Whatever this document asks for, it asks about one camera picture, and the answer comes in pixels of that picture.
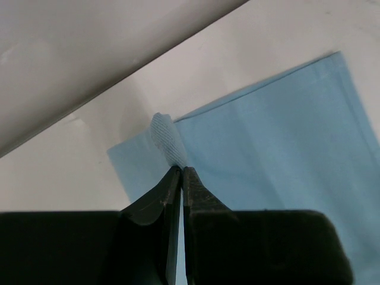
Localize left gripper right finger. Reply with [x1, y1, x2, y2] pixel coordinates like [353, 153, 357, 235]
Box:
[183, 167, 240, 284]

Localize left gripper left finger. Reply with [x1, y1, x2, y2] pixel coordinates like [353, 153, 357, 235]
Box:
[117, 167, 181, 284]

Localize light blue trousers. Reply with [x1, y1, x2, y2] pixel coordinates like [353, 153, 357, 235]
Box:
[107, 52, 379, 284]

